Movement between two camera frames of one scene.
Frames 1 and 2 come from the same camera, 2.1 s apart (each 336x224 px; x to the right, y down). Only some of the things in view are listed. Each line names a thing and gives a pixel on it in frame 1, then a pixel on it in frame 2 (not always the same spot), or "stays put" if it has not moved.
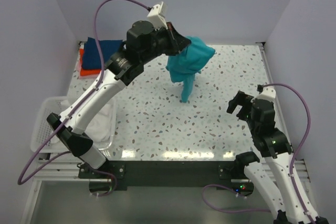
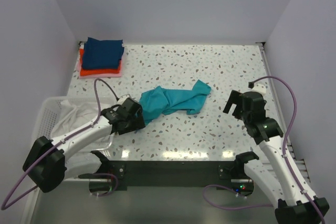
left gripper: [177, 41] -> [138, 124]
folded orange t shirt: [86, 72] stays put
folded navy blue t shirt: [91, 57] stays put
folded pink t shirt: [84, 77] stays put
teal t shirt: [184, 66] -> [150, 103]
